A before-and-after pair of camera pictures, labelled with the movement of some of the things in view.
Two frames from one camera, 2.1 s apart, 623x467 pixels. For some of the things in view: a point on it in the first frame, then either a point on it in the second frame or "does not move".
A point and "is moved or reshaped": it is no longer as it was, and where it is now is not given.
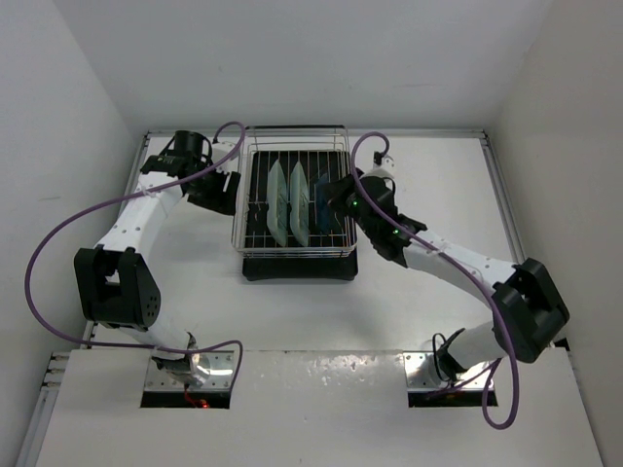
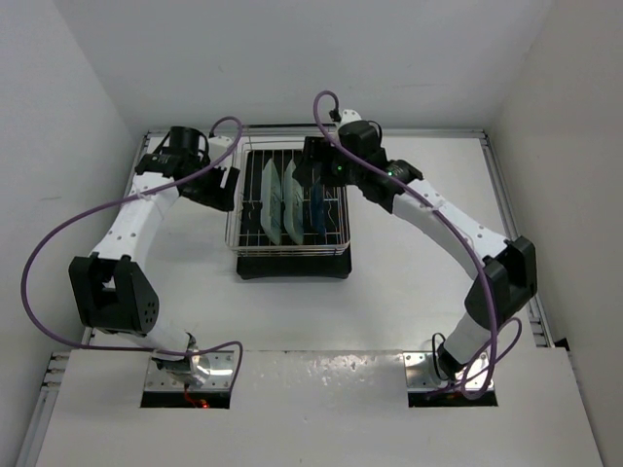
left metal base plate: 219,365 does not move
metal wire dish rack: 281,214 does not move
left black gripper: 225,200 does not move
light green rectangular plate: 277,203 is moved or reshaped
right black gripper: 337,200 to 315,150
